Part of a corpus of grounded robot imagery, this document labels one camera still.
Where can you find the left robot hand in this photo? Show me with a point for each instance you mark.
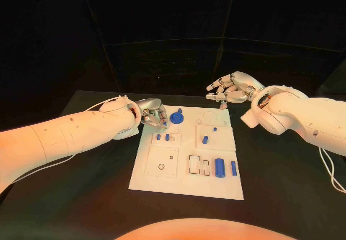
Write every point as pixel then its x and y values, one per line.
pixel 151 110

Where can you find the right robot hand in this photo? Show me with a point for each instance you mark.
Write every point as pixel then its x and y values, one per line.
pixel 238 88

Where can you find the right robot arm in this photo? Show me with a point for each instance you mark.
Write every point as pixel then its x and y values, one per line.
pixel 297 116

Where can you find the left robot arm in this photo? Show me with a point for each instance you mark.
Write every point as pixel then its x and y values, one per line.
pixel 59 135

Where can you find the white task board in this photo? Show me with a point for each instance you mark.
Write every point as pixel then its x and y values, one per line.
pixel 186 168

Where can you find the blue gear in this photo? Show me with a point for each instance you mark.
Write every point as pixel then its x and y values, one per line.
pixel 176 118

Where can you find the thick long blue cylinder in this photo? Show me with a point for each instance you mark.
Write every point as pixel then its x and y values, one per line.
pixel 219 168

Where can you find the thin long blue cylinder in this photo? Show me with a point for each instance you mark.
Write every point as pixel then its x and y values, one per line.
pixel 233 168

